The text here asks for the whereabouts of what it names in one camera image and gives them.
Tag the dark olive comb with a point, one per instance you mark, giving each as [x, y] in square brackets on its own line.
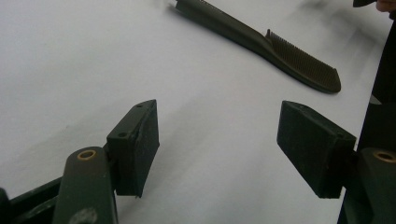
[280, 53]

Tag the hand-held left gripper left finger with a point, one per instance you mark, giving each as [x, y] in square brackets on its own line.
[134, 149]

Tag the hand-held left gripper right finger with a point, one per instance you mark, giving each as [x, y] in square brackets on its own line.
[314, 146]

